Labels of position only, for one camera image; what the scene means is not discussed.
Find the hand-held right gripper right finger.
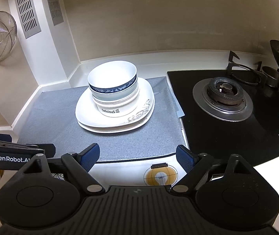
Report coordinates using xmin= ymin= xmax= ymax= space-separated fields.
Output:
xmin=171 ymin=145 xmax=262 ymax=193

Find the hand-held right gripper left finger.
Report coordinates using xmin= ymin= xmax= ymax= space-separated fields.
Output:
xmin=20 ymin=143 xmax=106 ymax=194

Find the large white floral square plate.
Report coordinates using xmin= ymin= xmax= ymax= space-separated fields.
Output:
xmin=75 ymin=77 xmax=155 ymax=128

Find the white bowl with black print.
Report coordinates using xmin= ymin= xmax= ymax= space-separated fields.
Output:
xmin=92 ymin=88 xmax=140 ymax=118

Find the light blue bowl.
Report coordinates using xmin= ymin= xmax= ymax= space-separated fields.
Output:
xmin=91 ymin=78 xmax=140 ymax=102

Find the white bowl blue patterned rim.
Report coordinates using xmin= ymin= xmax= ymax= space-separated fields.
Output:
xmin=88 ymin=60 xmax=138 ymax=96

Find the black glass gas stove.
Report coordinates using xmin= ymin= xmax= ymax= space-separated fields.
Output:
xmin=167 ymin=70 xmax=279 ymax=167

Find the grey mat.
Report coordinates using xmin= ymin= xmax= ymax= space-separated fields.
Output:
xmin=16 ymin=76 xmax=187 ymax=162

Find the white printed cloth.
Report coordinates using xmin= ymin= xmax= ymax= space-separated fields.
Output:
xmin=48 ymin=149 xmax=189 ymax=187

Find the gas burner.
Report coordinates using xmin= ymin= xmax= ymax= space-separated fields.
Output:
xmin=192 ymin=77 xmax=254 ymax=122

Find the black pan support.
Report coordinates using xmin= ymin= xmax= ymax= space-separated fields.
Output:
xmin=226 ymin=51 xmax=263 ymax=85

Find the dark metal pot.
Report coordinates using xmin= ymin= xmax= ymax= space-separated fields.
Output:
xmin=262 ymin=66 xmax=279 ymax=89

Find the grey vent grille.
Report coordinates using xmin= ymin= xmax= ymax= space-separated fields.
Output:
xmin=12 ymin=0 xmax=42 ymax=39

